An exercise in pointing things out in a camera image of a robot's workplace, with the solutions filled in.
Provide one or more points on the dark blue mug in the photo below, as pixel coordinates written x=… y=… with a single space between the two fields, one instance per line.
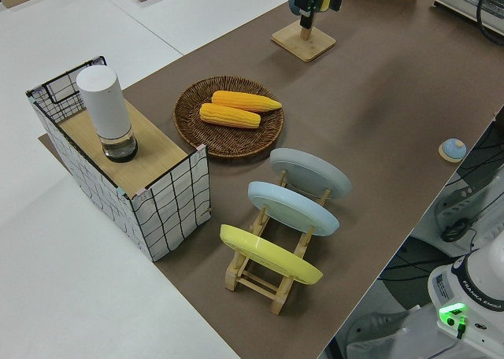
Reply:
x=293 y=2

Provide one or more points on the wooden mug tree stand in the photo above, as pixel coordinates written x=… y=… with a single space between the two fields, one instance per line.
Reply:
x=303 y=48

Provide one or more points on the brown table mat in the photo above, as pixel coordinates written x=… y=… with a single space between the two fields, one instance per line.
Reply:
x=374 y=79

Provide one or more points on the long yellow corn cob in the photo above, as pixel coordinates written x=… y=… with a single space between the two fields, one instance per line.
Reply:
x=248 y=101

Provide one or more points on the short yellow corn cob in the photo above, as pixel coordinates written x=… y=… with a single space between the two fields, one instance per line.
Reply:
x=230 y=117

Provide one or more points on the brown wicker basket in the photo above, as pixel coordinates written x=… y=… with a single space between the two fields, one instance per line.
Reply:
x=228 y=142

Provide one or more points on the grey plate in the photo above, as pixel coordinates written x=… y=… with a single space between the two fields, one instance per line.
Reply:
x=311 y=176

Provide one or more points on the blue service bell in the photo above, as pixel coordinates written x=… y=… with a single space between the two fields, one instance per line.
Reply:
x=453 y=150

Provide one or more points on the light blue plate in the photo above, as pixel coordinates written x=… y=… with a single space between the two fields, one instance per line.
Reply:
x=293 y=209

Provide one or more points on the white cylinder bottle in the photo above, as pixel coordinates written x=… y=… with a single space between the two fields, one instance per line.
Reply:
x=104 y=103

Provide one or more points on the grey power strip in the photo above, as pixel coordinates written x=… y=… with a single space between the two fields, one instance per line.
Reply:
x=453 y=205

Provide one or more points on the yellow plate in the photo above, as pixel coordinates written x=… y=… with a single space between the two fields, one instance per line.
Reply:
x=271 y=256

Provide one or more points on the wooden plate rack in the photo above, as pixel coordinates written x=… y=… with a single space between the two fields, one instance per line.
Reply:
x=280 y=300

